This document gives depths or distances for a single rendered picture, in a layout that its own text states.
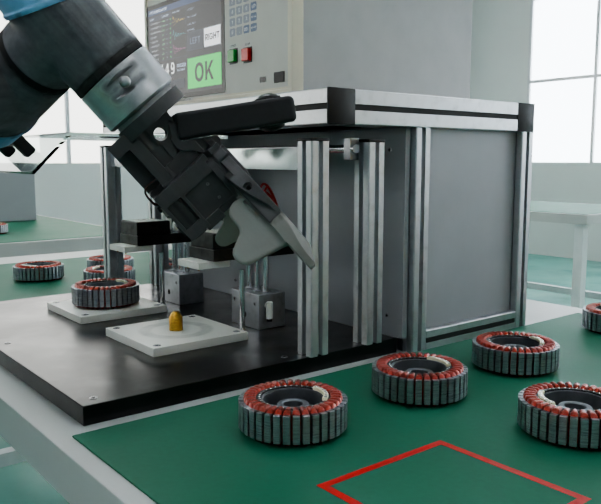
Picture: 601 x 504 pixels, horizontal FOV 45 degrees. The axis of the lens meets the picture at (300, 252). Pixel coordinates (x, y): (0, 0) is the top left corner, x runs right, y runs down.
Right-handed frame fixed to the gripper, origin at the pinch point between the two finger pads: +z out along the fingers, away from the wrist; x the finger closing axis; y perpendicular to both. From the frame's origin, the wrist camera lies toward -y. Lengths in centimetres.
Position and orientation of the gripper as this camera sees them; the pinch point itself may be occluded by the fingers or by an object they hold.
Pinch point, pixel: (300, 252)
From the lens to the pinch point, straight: 71.9
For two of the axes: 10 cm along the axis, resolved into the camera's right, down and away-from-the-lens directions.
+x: 2.5, 1.4, -9.6
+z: 6.3, 7.3, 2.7
